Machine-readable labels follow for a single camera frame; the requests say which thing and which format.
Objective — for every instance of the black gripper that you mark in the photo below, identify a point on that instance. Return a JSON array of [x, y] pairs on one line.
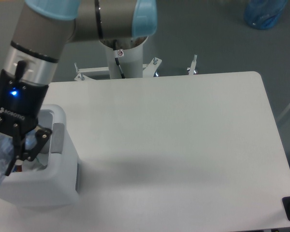
[[20, 103]]

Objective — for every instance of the clear plastic water bottle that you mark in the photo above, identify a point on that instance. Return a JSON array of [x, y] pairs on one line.
[[2, 157]]

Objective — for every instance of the white paper tissue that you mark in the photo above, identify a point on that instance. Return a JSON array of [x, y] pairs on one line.
[[38, 164]]

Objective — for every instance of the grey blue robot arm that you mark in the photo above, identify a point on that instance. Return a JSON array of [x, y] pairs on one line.
[[43, 29]]

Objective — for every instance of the white trash can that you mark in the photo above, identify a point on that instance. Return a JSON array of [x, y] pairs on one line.
[[57, 183]]

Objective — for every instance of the colourful snack wrapper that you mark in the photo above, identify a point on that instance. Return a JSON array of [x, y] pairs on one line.
[[17, 166]]

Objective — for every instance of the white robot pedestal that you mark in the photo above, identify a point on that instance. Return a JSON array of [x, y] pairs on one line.
[[124, 60]]

